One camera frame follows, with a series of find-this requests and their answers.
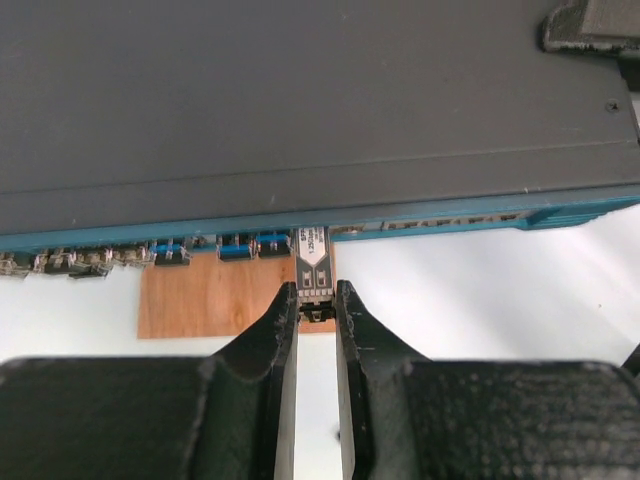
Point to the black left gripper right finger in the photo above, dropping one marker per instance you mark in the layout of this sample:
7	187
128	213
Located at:
406	416

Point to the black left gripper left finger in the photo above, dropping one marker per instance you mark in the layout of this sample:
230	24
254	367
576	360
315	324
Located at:
230	415

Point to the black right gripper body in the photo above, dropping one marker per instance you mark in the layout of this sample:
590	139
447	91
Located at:
628	64

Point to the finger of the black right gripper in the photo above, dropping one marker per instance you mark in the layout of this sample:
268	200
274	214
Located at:
602	26

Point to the silver SFP module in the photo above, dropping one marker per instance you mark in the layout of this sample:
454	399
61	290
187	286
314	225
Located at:
314	274

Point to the silver SFP module plug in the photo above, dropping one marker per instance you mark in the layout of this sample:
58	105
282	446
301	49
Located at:
235	247

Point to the wooden base board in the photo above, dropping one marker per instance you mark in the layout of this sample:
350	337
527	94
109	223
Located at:
209	297

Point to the inserted SFP module blue latch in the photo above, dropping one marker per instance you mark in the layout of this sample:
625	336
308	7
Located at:
172	252

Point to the black blue network switch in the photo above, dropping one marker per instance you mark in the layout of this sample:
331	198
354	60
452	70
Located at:
125	122

